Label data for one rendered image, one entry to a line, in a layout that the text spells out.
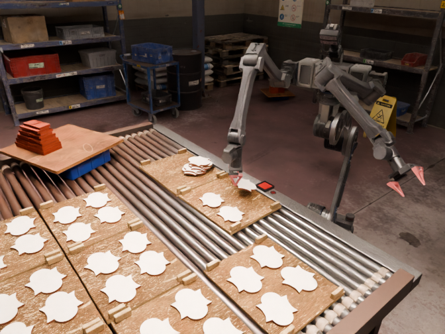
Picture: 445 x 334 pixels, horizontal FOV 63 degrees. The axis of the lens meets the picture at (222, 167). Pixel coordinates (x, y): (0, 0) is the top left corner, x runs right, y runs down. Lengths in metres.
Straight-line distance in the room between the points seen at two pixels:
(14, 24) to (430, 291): 5.59
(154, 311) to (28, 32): 5.08
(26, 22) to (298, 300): 5.30
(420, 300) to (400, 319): 0.26
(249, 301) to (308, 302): 0.21
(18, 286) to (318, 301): 1.09
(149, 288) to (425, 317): 1.99
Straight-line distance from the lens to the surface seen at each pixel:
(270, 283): 1.44
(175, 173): 2.12
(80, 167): 2.22
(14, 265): 1.69
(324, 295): 1.45
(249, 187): 1.88
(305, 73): 2.27
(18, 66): 5.93
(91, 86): 6.31
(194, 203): 1.85
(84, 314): 1.40
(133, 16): 7.14
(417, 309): 2.93
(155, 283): 1.45
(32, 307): 1.49
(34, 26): 6.01
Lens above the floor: 1.96
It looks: 28 degrees down
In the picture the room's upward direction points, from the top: 1 degrees clockwise
